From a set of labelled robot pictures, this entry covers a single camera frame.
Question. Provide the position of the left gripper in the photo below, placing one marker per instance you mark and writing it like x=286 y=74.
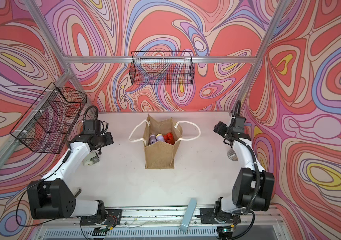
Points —
x=109 y=139

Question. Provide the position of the burlap tote bag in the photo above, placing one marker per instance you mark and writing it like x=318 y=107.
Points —
x=160 y=155

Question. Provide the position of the purple flashlight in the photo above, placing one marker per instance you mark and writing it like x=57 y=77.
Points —
x=152 y=139
x=160 y=138

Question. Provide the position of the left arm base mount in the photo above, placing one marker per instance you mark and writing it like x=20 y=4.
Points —
x=111 y=217

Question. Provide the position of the grey blue bar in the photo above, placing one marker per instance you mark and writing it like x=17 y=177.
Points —
x=188 y=215

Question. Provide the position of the wire basket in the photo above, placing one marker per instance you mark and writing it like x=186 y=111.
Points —
x=162 y=68
x=53 y=121

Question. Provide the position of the red flashlight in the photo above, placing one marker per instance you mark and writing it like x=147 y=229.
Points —
x=169 y=138

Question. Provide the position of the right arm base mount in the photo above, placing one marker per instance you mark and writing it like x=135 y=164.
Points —
x=212 y=216

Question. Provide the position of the small green white device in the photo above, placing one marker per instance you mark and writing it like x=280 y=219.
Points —
x=91 y=159

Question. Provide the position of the cup of pens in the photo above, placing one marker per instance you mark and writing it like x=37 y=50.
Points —
x=232 y=155

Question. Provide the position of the back wire basket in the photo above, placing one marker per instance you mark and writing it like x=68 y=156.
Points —
x=162 y=68

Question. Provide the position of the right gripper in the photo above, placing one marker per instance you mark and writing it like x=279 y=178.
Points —
x=219 y=127

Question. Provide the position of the left wire basket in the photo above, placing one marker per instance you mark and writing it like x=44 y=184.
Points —
x=53 y=121

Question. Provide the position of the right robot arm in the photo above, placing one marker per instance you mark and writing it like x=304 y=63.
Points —
x=253 y=187

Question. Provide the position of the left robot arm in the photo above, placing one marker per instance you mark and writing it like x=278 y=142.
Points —
x=52 y=198

